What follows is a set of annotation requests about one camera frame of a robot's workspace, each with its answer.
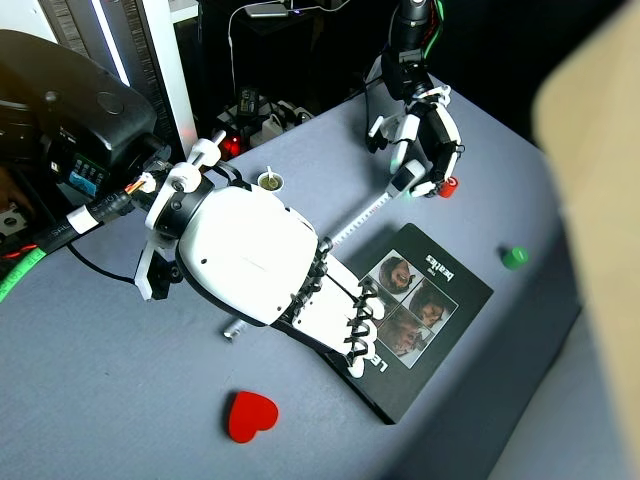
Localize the white perforated bracket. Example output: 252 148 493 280
0 204 27 237

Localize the beige blurred board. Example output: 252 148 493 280
532 0 640 480

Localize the red heart block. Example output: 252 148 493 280
227 390 280 444

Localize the green cable on arm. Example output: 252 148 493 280
422 0 446 57

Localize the white post with light strip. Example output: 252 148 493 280
89 0 197 161

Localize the black power adapter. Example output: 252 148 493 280
235 85 261 120

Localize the small white cup with spoon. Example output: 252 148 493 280
256 166 285 194

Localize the thin white cable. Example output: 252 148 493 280
227 2 351 99

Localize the grey table cloth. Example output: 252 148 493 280
0 64 584 480

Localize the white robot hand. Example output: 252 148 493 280
175 184 387 380
387 102 466 199

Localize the flat silver device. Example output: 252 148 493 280
248 4 290 20

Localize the red cable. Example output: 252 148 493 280
0 243 40 260

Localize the green cylinder block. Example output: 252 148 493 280
501 245 530 271

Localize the silver and black tape measure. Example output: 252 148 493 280
222 159 427 344

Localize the green and black cable bundle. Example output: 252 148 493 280
0 184 159 304

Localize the white power strip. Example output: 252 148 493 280
259 99 314 146

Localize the black Let It Be album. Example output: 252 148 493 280
322 222 495 426

